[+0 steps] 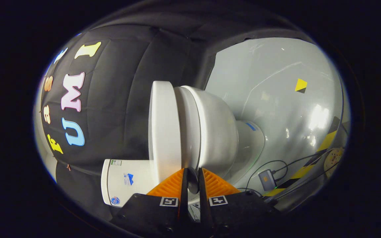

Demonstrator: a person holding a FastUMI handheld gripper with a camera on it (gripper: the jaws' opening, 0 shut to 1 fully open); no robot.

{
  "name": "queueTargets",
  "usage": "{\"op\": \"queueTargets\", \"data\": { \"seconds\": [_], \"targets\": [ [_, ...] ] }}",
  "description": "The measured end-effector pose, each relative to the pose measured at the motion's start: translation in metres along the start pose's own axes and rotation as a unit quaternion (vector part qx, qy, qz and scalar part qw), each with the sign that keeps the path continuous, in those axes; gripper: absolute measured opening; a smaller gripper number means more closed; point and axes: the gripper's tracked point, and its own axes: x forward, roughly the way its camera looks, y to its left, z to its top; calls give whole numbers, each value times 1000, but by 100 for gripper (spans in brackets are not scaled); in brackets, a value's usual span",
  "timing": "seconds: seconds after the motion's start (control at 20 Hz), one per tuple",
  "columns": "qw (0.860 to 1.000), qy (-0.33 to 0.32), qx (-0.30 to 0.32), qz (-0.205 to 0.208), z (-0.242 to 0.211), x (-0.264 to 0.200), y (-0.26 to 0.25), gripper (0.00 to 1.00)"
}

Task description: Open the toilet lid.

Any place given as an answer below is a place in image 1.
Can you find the white ceramic toilet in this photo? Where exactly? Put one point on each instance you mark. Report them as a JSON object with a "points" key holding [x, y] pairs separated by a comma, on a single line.
{"points": [[217, 132]]}

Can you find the yellow and black floor sticker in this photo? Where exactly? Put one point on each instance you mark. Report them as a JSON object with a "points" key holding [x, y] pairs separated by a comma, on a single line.
{"points": [[300, 85]]}

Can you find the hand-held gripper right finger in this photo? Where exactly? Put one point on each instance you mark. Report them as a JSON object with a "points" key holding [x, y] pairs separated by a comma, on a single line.
{"points": [[203, 198]]}

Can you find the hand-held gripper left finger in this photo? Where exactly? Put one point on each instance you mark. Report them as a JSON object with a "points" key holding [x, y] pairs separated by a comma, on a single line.
{"points": [[183, 195]]}

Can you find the white toilet seat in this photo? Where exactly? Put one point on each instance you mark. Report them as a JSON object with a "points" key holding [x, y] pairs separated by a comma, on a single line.
{"points": [[187, 125]]}

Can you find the round wooden disc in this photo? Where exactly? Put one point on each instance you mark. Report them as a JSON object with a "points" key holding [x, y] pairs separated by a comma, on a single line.
{"points": [[333, 160]]}

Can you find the small grey adapter box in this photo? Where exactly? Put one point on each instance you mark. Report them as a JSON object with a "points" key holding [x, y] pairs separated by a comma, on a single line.
{"points": [[266, 180]]}

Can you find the black backdrop cloth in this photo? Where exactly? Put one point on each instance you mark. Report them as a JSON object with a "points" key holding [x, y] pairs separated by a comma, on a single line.
{"points": [[121, 99]]}

